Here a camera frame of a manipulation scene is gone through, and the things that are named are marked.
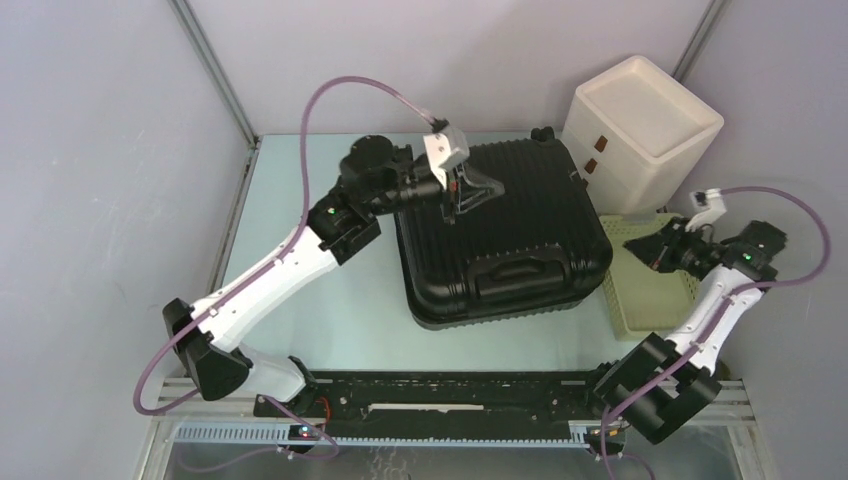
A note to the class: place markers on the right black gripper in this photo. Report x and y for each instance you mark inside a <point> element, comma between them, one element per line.
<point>656,249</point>

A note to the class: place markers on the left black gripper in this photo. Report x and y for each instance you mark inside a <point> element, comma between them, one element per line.
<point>473,195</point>

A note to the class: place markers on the black ribbed hard-shell suitcase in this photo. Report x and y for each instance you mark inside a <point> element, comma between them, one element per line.
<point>538,248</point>

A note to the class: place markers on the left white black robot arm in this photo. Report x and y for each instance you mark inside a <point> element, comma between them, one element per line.
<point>375,178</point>

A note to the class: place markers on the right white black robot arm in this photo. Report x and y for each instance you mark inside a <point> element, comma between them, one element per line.
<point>665,381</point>

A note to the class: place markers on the pale yellow perforated basket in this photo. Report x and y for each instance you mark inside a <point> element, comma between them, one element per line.
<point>641,301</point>

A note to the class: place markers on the white stacked drawer unit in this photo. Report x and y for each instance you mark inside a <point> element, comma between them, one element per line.
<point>635,134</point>

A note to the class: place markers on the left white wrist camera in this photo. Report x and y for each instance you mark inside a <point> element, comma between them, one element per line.
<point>446,147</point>

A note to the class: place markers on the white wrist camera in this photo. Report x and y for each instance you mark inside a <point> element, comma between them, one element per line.
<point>709,206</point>
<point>446,147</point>

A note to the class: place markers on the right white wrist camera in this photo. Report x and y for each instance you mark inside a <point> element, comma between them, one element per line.
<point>709,206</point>

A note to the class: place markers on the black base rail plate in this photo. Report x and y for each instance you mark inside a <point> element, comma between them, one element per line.
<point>497,407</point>

